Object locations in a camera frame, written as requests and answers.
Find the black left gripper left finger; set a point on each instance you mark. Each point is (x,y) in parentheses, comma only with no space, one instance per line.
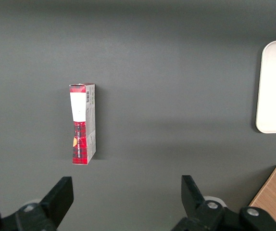
(53,202)

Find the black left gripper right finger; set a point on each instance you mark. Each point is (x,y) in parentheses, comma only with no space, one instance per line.
(193,199)

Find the red plaid cardboard box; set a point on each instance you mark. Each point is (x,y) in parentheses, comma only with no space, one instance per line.
(80,144)

